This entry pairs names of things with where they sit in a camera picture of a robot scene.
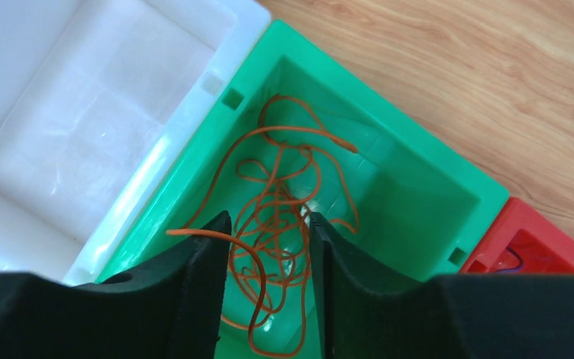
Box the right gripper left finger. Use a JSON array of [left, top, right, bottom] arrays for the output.
[[0, 236, 229, 358]]

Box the orange cable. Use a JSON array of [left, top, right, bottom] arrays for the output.
[[166, 93, 361, 359]]

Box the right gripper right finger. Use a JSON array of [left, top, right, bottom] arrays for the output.
[[309, 212, 574, 358]]

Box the green plastic bin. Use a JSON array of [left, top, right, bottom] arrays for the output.
[[99, 20, 508, 358]]

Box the red plastic bin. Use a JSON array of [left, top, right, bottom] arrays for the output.
[[460, 197, 574, 274]]

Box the blue purple cable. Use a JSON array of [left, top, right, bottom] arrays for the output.
[[495, 245, 555, 274]]

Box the white plastic bin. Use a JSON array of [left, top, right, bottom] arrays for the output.
[[0, 1, 272, 285]]

